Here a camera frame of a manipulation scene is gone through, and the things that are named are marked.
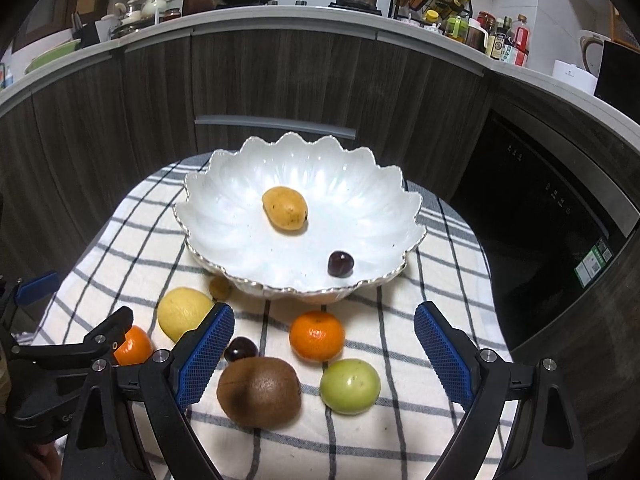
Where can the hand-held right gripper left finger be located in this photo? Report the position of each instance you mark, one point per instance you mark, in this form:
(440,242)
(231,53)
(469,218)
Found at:
(205,355)

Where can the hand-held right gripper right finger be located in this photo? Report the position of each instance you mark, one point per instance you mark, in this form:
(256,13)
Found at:
(442,355)

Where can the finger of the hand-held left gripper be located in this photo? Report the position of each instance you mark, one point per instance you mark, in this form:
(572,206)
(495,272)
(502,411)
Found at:
(37,285)
(112,327)

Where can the orange mandarin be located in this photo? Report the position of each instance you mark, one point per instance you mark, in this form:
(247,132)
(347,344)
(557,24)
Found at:
(134,346)
(317,336)

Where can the dark red cherry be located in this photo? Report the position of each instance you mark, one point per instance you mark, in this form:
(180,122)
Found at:
(341,263)
(241,347)

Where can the yellow lemon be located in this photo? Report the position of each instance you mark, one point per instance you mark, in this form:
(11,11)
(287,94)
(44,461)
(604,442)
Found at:
(181,312)

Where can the brown kiwi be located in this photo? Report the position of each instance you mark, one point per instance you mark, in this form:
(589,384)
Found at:
(259,392)

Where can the small brown round fruit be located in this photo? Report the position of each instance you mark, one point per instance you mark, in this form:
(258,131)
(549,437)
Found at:
(219,287)

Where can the white scalloped bowl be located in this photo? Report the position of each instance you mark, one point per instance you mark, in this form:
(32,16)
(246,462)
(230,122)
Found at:
(310,240)

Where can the white checked cloth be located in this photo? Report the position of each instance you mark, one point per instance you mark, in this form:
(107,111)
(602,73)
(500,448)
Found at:
(390,445)

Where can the black dishwasher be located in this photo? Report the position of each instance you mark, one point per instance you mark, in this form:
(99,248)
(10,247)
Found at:
(540,240)

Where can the yellow mango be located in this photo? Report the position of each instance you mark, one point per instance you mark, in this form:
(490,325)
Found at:
(285,208)

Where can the dark wood kitchen cabinet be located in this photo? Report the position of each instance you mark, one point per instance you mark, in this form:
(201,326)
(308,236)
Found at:
(125,125)

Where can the black knife block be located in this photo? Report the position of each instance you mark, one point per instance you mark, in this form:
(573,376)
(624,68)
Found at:
(87,32)

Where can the white round appliance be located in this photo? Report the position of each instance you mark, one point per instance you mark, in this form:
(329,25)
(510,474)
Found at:
(575,76)

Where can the dark sauce bottle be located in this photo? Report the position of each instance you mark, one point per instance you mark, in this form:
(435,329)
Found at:
(501,42)

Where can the red bottle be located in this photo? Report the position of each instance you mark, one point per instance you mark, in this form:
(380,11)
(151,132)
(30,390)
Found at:
(521,42)

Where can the green container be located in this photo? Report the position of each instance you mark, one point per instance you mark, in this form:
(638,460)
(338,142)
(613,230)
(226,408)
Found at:
(455,27)

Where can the black box appliance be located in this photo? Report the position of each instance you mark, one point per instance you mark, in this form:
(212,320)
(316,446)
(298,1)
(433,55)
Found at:
(620,77)

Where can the red-cap jar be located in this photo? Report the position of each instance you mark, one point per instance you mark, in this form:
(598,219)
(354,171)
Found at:
(484,27)

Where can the white electric kettle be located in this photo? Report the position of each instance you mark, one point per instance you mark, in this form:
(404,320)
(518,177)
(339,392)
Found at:
(590,52)

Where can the yellow-lid jar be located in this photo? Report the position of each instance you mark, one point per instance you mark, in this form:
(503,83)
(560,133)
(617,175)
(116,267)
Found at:
(431,17)

